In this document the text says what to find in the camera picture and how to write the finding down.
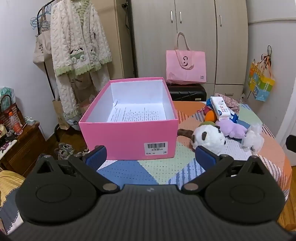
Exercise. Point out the pink tote bag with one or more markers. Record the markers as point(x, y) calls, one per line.
point(185, 67)

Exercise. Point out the dark grey quilt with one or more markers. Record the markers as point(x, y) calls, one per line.
point(9, 215)

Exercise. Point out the purple plush toy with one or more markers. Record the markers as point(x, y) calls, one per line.
point(231, 128)

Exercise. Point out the woven basket bag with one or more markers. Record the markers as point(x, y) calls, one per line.
point(9, 111)

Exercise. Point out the cream fuzzy pajama jacket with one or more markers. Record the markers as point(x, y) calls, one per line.
point(69, 34)

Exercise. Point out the orange drink bottle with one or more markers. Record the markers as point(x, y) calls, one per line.
point(15, 125)

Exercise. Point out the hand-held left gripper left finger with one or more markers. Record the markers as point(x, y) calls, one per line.
point(94, 157)

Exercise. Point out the floral cloth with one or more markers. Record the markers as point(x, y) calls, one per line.
point(231, 102)

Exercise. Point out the white tissue packet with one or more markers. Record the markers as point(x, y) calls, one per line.
point(219, 106)

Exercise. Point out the beige wooden board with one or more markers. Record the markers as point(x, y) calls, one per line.
point(120, 46)

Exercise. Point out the patchwork blanket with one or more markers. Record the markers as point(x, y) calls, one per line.
point(161, 169)

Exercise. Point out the beige canvas tote bag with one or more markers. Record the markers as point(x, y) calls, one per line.
point(41, 51)

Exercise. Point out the black suitcase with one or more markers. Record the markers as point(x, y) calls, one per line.
point(185, 92)

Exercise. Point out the blue wipes packet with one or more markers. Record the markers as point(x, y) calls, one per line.
point(234, 117)

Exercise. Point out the colourful gift bag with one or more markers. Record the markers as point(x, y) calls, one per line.
point(261, 85)

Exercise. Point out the orange plush toy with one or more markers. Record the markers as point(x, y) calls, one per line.
point(211, 115)

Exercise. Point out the green patterned plastic package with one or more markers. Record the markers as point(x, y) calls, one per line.
point(5, 91)

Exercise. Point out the panda plush toy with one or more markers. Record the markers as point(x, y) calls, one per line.
point(208, 136)

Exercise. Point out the white door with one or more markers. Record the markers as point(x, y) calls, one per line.
point(289, 111)

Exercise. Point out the yellow blanket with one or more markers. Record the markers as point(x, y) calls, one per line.
point(9, 185)

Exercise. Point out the wooden cabinet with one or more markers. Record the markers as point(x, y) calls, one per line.
point(23, 150)

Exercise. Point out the red soft toy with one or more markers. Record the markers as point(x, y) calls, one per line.
point(204, 110)

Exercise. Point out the brown plush toy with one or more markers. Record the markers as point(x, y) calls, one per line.
point(185, 134)

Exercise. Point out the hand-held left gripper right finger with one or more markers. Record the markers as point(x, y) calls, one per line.
point(204, 157)

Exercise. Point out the pink cardboard box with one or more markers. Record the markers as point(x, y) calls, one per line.
point(124, 134)

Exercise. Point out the printed paper sheet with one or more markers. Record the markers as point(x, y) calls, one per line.
point(138, 113)

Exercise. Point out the white fluffy soft toy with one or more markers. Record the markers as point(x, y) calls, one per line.
point(253, 139)

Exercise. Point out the small pale green toy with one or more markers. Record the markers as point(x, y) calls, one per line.
point(31, 120)

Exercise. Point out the grey wardrobe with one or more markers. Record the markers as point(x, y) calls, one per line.
point(152, 46)

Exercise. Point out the kraft paper bag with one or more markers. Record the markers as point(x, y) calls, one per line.
point(85, 106)
point(59, 113)

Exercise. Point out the black clothes rack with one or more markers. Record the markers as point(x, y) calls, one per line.
point(50, 78)

